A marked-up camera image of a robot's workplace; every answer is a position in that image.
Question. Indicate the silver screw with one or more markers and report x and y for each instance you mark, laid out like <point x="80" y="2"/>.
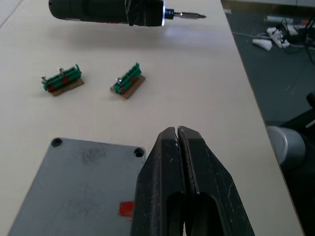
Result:
<point x="61" y="70"/>
<point x="118" y="79"/>
<point x="43" y="79"/>

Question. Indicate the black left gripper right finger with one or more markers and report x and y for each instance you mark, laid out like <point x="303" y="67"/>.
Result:
<point x="209" y="182"/>

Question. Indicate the dark green electric screwdriver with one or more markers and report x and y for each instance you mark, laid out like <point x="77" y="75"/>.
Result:
<point x="115" y="11"/>

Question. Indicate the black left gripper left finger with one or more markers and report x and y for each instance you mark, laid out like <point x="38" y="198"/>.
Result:
<point x="157" y="186"/>

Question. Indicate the white power strip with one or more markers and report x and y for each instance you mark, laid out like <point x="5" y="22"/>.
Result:
<point x="280" y="34"/>

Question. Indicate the silver robot body part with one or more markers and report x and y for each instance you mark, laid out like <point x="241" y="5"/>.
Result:
<point x="285" y="147"/>

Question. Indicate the green screw holder block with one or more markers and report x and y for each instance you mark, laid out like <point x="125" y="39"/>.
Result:
<point x="64" y="79"/>
<point x="129" y="79"/>

